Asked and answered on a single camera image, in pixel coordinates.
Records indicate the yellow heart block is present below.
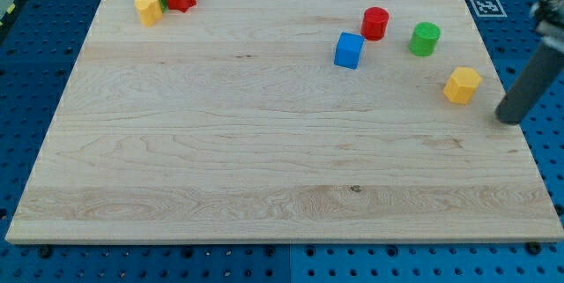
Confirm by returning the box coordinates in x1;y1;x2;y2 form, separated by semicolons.
134;0;163;26

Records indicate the light wooden board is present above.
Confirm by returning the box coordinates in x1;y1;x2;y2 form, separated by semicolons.
6;0;563;245

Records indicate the red cylinder block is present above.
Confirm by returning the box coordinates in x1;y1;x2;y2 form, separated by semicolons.
360;7;390;41

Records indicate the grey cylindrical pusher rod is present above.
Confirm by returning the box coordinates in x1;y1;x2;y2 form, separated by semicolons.
495;38;563;125

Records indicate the yellow hexagon block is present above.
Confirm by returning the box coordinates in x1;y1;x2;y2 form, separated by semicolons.
443;67;482;104

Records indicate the green cylinder block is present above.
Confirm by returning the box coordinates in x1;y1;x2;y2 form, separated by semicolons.
408;22;441;56

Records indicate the white fiducial marker tag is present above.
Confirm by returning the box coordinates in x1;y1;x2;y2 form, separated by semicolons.
470;0;507;18

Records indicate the blue cube block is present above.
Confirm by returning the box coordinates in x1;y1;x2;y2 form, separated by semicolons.
334;32;365;70

